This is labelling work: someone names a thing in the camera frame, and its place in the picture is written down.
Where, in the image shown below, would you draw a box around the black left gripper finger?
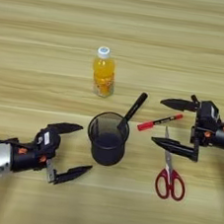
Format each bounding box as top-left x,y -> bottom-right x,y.
46,120 -> 84,138
53,161 -> 93,188

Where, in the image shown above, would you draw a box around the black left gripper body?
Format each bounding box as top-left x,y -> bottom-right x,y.
9,141 -> 61,185

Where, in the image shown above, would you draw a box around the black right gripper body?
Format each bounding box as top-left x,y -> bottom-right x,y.
187,114 -> 224,166

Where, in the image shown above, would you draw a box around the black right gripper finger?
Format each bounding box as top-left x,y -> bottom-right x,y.
159,96 -> 200,113
149,136 -> 196,161

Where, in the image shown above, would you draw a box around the red handled scissors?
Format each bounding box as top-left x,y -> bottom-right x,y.
153,124 -> 193,202

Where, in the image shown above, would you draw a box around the black mesh pen cup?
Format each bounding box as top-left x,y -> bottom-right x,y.
83,110 -> 132,169

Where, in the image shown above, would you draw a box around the orange juice bottle white cap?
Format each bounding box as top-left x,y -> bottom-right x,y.
88,45 -> 119,99

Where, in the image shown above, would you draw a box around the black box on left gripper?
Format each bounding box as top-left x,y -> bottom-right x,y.
33,125 -> 63,160

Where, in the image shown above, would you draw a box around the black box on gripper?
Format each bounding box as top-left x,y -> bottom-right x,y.
194,99 -> 223,131
33,125 -> 63,160

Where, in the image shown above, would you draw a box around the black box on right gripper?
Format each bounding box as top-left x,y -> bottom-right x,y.
194,99 -> 223,131

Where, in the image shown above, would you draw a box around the red marker pen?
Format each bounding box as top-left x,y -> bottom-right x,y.
136,109 -> 185,137

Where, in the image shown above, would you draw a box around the black marker pen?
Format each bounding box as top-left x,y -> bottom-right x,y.
115,90 -> 149,134

